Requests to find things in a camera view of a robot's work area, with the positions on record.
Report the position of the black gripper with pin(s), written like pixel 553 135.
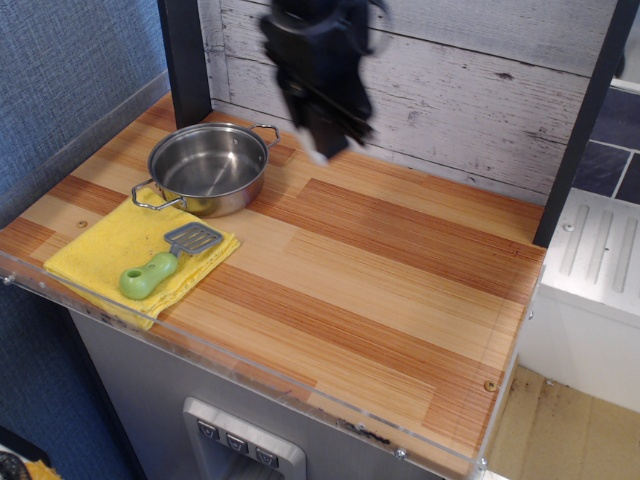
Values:
pixel 323 58

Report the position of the white and black sushi toy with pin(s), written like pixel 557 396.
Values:
pixel 306 141

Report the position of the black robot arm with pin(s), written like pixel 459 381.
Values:
pixel 297 99

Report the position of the stainless steel pot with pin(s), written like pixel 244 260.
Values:
pixel 208 169

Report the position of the yellow cloth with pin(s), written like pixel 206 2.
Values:
pixel 130 237

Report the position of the green and grey toy spatula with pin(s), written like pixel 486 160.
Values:
pixel 192 238

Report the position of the clear acrylic table edge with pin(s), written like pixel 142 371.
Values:
pixel 404 355

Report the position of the white side cabinet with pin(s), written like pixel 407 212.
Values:
pixel 583 328

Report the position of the silver dispenser panel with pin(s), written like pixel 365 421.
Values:
pixel 228 447

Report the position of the yellow object bottom left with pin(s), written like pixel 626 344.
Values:
pixel 40 471

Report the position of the black left frame post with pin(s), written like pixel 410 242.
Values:
pixel 186 62

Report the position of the black frame post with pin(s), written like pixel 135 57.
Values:
pixel 186 62
pixel 607 62

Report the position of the black right frame post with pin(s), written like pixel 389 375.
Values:
pixel 607 62

